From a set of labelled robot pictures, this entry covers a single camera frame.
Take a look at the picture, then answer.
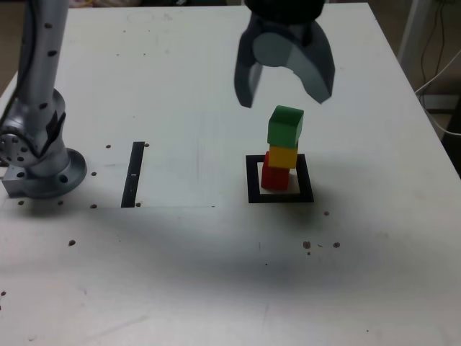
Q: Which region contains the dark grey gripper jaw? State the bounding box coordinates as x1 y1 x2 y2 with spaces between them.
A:
233 21 264 108

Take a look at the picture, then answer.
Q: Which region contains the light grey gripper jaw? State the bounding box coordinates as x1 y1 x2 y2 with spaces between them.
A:
252 20 336 105

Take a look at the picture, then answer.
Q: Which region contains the black tape strip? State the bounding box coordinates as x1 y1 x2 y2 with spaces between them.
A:
120 141 146 209

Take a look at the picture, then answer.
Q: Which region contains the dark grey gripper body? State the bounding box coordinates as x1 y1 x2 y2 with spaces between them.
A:
248 14 315 47

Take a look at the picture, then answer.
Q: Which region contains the red cube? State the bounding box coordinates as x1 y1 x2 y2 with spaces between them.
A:
260 151 291 191

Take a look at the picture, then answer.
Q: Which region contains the black tape square outline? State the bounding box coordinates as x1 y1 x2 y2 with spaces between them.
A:
245 154 315 204

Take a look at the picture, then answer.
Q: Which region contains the green cube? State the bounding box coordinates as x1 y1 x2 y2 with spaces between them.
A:
267 105 305 148

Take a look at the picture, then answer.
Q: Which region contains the white cable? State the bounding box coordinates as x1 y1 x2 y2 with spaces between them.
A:
414 47 461 94
428 110 461 137

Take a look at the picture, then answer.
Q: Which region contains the white metal post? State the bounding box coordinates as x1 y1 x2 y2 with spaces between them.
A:
397 0 433 69

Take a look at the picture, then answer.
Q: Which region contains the black box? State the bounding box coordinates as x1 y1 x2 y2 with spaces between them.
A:
420 92 461 112

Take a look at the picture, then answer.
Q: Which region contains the yellow cube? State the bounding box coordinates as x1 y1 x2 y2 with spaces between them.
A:
268 143 299 169

